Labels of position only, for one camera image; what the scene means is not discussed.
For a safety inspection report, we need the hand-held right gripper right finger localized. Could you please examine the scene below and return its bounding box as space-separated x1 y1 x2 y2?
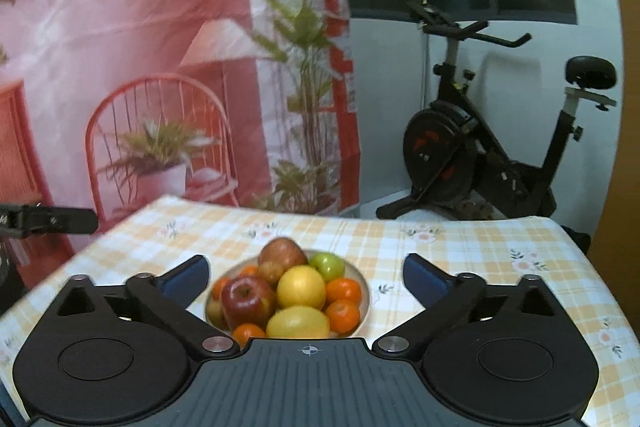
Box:
372 253 571 360

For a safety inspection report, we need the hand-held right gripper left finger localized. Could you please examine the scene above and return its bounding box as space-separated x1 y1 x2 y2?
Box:
52 254 241 360

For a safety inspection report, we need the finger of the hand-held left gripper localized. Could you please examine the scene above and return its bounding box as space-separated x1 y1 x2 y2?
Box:
17 205 99 236

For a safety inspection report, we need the beige plate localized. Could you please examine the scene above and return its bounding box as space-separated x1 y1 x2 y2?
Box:
205 249 372 340

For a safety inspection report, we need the shiny red apple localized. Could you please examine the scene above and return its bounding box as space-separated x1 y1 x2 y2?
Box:
221 276 277 330

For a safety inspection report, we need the green apple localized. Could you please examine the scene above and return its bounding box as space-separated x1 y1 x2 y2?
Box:
308 252 347 284

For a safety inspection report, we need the dull reddish-brown apple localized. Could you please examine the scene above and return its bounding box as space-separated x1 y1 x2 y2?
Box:
258 237 307 285

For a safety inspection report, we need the large round yellow citrus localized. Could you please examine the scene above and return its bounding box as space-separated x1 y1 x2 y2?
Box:
276 265 327 310

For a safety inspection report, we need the yellow lemon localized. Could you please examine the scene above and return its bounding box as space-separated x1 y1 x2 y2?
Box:
266 305 331 339

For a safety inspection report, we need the black exercise bike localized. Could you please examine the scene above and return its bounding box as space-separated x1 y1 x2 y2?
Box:
375 0 618 223

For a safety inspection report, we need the thin metal rod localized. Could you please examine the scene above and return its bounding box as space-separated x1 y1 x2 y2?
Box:
422 0 431 98

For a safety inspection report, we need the printed room backdrop cloth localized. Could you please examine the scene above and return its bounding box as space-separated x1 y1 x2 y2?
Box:
0 0 363 258

